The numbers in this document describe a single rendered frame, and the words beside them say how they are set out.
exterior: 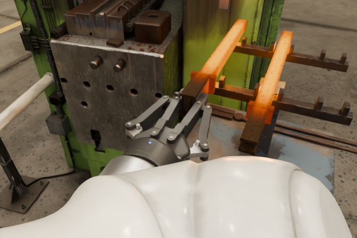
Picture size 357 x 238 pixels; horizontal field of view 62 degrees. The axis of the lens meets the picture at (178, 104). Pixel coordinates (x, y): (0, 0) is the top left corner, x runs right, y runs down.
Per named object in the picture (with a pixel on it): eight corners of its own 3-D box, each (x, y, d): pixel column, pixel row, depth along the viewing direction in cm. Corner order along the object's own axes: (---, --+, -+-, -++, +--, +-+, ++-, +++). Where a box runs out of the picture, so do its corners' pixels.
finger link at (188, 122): (163, 137, 40) (173, 141, 40) (197, 95, 48) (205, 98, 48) (164, 158, 43) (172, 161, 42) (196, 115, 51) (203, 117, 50)
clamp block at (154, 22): (161, 45, 92) (160, 25, 88) (135, 42, 93) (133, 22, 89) (171, 30, 101) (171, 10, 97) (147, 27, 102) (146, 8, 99)
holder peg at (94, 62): (98, 70, 91) (96, 62, 89) (90, 69, 92) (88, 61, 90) (103, 64, 94) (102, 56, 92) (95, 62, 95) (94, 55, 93)
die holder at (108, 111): (166, 160, 114) (162, 55, 86) (77, 141, 121) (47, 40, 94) (197, 82, 157) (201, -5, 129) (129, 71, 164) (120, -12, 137)
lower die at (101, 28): (124, 40, 94) (121, 14, 89) (67, 33, 98) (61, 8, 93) (163, -2, 126) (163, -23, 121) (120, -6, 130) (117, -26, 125)
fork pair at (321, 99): (347, 116, 56) (350, 108, 55) (315, 109, 57) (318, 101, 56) (343, 60, 73) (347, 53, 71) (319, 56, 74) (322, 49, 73)
